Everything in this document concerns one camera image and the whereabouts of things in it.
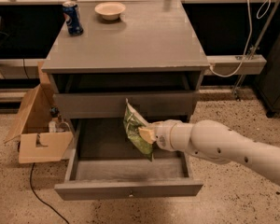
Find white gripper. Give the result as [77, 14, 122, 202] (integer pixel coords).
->
[138, 119, 193, 152]

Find green jalapeno chip bag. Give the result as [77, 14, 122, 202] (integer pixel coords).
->
[123, 101, 153, 161]

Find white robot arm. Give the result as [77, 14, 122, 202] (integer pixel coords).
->
[138, 119, 280, 186]

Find closed grey upper drawer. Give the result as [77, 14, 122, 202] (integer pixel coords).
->
[53, 91, 199, 119]

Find open grey lower drawer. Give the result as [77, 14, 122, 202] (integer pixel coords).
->
[55, 119, 203, 201]

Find grey drawer cabinet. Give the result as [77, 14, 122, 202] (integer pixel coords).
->
[41, 0, 211, 136]

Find items inside cardboard box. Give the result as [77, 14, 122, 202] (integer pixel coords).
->
[49, 107, 71, 133]

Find metal stand pole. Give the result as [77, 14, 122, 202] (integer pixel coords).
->
[231, 0, 280, 101]

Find open cardboard box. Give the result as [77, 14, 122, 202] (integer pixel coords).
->
[5, 62, 74, 163]

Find white bowl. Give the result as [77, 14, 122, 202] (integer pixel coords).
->
[94, 2, 126, 21]

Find blue pepsi can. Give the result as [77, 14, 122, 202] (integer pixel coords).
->
[63, 1, 83, 35]

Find white hanging cable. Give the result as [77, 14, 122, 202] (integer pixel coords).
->
[209, 0, 273, 78]

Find black floor cable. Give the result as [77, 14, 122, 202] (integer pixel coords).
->
[29, 162, 71, 224]

